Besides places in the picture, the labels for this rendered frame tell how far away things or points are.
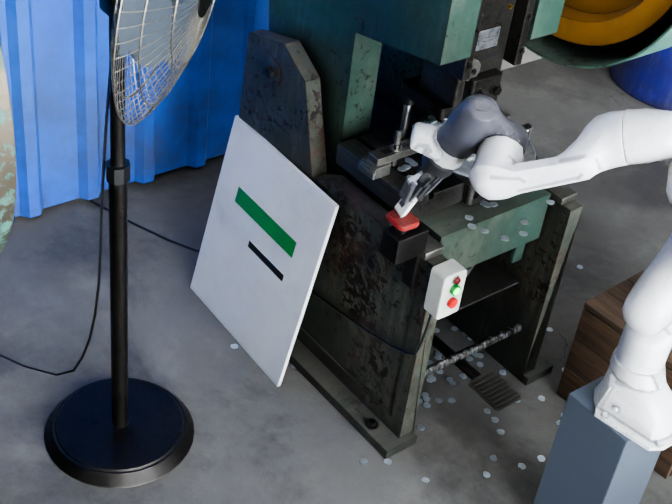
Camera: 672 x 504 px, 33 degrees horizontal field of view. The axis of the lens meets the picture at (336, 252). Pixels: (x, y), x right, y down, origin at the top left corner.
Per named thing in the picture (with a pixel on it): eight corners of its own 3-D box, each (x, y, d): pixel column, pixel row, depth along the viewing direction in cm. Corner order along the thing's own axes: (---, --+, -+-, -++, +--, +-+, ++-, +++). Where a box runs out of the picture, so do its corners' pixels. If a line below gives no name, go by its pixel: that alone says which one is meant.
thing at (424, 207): (534, 173, 301) (539, 155, 297) (408, 221, 277) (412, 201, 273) (459, 121, 319) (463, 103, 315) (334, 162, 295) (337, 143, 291)
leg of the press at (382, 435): (417, 443, 306) (478, 167, 252) (385, 460, 300) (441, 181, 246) (231, 261, 361) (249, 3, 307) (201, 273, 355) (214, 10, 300)
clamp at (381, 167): (422, 163, 288) (429, 128, 282) (372, 180, 279) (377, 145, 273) (407, 151, 291) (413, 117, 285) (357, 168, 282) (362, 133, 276)
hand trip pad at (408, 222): (417, 246, 264) (422, 220, 260) (398, 254, 261) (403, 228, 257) (398, 231, 268) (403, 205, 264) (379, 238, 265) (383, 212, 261)
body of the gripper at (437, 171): (439, 174, 238) (420, 196, 246) (467, 163, 243) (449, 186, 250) (420, 146, 240) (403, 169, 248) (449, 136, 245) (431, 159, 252)
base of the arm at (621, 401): (699, 428, 258) (719, 385, 249) (646, 460, 248) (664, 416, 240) (627, 370, 271) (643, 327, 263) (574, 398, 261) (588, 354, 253)
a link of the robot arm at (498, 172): (626, 98, 222) (477, 111, 237) (613, 165, 211) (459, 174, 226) (636, 138, 230) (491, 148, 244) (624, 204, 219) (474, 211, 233)
